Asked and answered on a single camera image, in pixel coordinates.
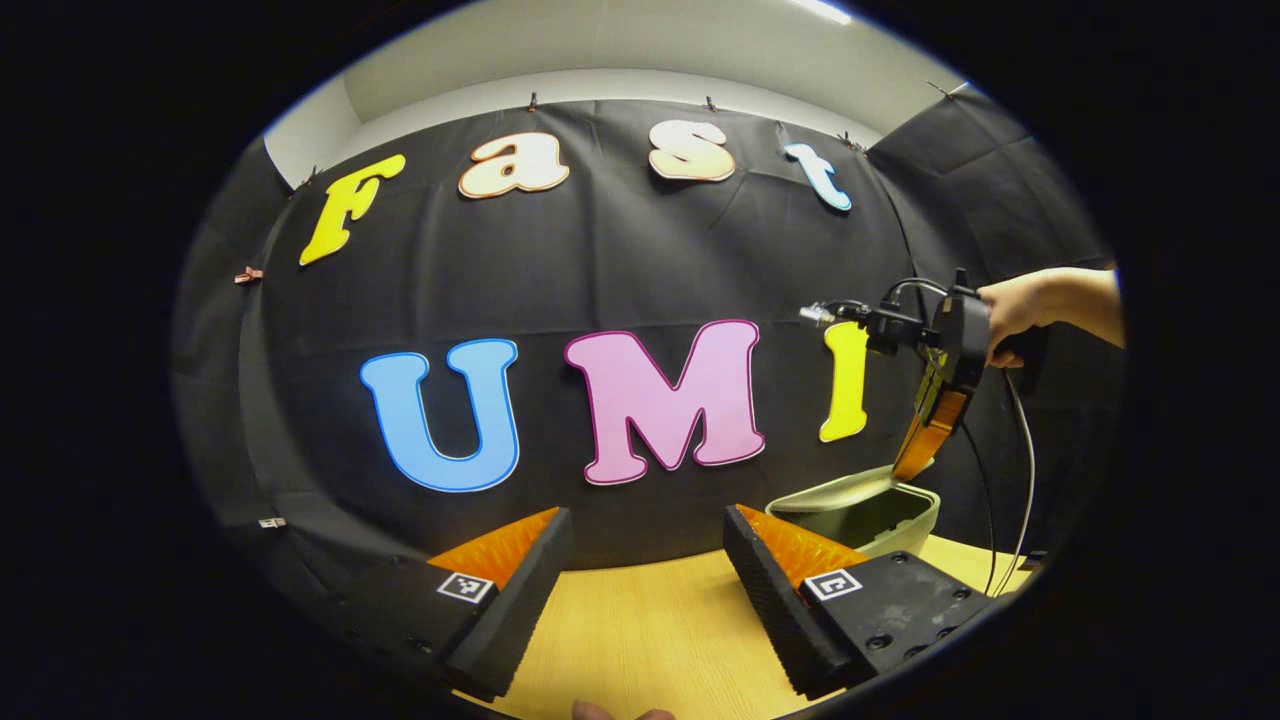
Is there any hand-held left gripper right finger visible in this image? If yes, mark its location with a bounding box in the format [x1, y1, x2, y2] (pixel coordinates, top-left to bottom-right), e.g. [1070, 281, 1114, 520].
[722, 503, 996, 701]

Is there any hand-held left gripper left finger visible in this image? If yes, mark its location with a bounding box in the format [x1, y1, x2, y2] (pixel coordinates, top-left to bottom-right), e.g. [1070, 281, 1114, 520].
[340, 506, 574, 703]

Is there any pale green desktop garbage bin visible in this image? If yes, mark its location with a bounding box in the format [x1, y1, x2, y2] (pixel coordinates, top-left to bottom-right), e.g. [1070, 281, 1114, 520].
[765, 455, 942, 559]

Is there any wooden desktop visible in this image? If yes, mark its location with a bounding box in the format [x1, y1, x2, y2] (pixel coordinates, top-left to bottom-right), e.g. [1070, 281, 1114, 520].
[455, 535, 1041, 720]

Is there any black backdrop cloth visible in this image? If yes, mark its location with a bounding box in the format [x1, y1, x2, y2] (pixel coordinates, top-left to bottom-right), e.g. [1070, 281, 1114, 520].
[170, 90, 1121, 611]

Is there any thin black cable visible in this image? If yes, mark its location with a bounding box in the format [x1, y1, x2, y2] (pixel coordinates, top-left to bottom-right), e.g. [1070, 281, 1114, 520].
[958, 418, 1001, 596]

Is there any thin grey cable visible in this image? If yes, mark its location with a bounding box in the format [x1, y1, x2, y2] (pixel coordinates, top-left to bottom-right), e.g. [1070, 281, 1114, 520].
[995, 368, 1038, 596]

